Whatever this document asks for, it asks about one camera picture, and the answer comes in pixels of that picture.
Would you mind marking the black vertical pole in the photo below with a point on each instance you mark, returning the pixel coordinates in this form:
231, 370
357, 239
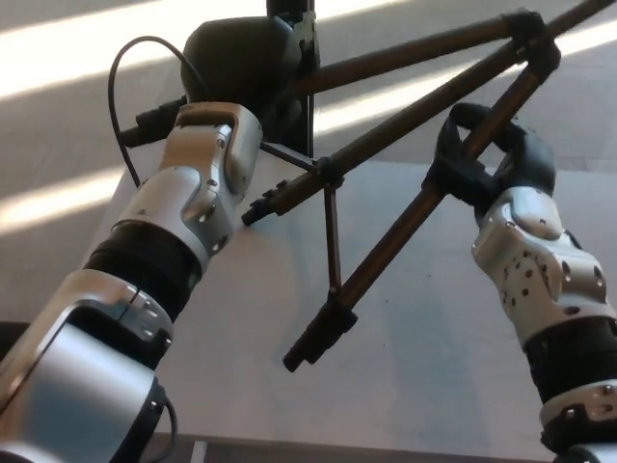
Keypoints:
308, 125

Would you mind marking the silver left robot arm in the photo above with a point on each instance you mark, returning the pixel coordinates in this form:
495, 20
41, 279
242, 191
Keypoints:
87, 376

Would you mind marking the white table leg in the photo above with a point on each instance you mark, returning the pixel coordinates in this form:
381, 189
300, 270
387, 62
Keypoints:
198, 451

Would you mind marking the brown and black tripod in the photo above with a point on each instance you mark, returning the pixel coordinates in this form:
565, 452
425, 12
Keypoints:
388, 241

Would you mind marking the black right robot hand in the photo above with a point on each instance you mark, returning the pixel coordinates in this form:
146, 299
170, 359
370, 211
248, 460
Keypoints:
530, 159

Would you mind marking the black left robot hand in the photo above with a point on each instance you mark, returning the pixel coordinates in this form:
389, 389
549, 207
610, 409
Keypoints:
236, 62

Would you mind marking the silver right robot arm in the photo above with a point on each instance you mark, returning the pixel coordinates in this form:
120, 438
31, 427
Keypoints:
530, 251

